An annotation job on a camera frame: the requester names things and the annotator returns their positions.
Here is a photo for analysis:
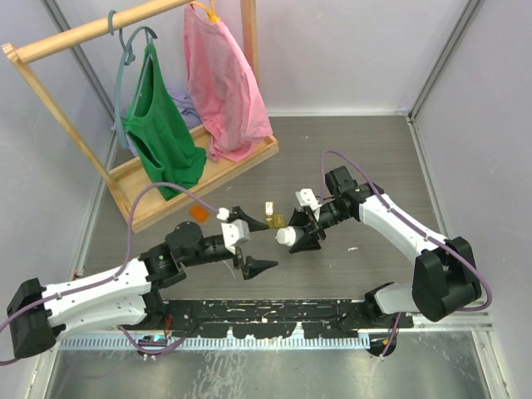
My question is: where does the white-capped dark pill bottle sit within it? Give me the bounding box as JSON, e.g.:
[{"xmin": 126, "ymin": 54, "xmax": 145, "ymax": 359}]
[{"xmin": 275, "ymin": 226, "xmax": 308, "ymax": 247}]

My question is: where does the yellow two-compartment pill box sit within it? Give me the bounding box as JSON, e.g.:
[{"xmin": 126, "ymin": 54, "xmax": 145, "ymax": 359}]
[{"xmin": 264, "ymin": 201, "xmax": 285, "ymax": 229}]

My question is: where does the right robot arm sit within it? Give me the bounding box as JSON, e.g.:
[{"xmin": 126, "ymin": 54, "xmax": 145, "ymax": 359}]
[{"xmin": 276, "ymin": 166, "xmax": 482, "ymax": 328}]

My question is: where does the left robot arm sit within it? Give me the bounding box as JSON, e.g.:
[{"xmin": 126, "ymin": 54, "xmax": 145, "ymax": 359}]
[{"xmin": 1, "ymin": 206, "xmax": 276, "ymax": 361}]

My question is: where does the orange pill box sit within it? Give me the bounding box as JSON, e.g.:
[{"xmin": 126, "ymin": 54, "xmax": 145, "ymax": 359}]
[{"xmin": 189, "ymin": 204, "xmax": 210, "ymax": 224}]

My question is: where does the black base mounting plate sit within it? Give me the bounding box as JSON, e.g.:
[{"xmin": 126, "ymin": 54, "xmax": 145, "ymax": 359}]
[{"xmin": 126, "ymin": 299, "xmax": 395, "ymax": 339}]

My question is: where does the lavender cloth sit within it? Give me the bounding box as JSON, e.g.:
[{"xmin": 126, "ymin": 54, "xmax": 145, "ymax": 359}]
[{"xmin": 111, "ymin": 89, "xmax": 202, "ymax": 157}]

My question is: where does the pink shirt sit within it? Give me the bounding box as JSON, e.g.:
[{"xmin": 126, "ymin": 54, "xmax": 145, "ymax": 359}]
[{"xmin": 183, "ymin": 3, "xmax": 273, "ymax": 162}]

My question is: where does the green tank top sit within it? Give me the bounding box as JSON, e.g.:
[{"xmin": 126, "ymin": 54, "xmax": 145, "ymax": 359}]
[{"xmin": 123, "ymin": 44, "xmax": 207, "ymax": 189}]

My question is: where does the grey-blue clothes hanger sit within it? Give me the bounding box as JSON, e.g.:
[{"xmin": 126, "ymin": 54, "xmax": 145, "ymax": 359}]
[{"xmin": 113, "ymin": 26, "xmax": 158, "ymax": 149}]

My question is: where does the orange clothes hanger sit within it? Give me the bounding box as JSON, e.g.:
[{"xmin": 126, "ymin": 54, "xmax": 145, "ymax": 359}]
[{"xmin": 190, "ymin": 0, "xmax": 220, "ymax": 24}]

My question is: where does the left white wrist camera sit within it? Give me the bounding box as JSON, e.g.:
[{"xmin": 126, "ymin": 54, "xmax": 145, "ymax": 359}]
[{"xmin": 216, "ymin": 208, "xmax": 250, "ymax": 254}]

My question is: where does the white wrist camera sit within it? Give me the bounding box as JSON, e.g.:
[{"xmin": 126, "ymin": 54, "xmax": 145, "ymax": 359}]
[
  {"xmin": 295, "ymin": 189, "xmax": 321, "ymax": 212},
  {"xmin": 216, "ymin": 208, "xmax": 250, "ymax": 254}
]

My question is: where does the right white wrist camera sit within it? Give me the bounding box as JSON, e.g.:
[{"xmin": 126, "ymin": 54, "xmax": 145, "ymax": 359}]
[{"xmin": 295, "ymin": 189, "xmax": 321, "ymax": 212}]

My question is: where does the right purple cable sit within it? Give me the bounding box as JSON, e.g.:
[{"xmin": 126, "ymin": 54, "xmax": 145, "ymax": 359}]
[{"xmin": 318, "ymin": 150, "xmax": 494, "ymax": 358}]

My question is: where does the white slotted cable duct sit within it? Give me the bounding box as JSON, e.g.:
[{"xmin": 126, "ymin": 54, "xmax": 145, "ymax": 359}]
[{"xmin": 59, "ymin": 333, "xmax": 370, "ymax": 352}]

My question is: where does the aluminium frame rail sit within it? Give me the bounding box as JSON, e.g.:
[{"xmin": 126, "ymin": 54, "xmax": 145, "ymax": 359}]
[{"xmin": 411, "ymin": 312, "xmax": 493, "ymax": 332}]

